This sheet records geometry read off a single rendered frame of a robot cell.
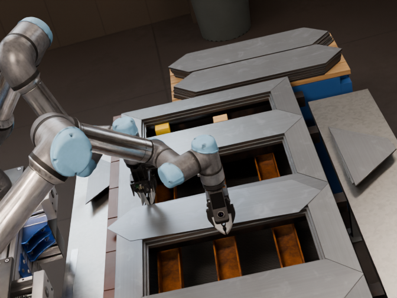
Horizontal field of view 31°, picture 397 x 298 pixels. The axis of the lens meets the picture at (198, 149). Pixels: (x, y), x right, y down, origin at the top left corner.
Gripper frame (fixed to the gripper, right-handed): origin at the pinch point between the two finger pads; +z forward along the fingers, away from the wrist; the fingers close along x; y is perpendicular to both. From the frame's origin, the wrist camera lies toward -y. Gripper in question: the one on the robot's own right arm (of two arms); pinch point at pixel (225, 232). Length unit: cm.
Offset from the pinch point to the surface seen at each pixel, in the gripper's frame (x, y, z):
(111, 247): 39.3, 8.4, 3.1
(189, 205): 10.8, 18.9, 0.7
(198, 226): 8.8, 6.9, 0.7
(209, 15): -10, 322, 63
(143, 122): 27, 84, 2
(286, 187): -23.2, 17.5, 0.7
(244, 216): -6.9, 6.8, 0.7
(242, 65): -20, 112, 1
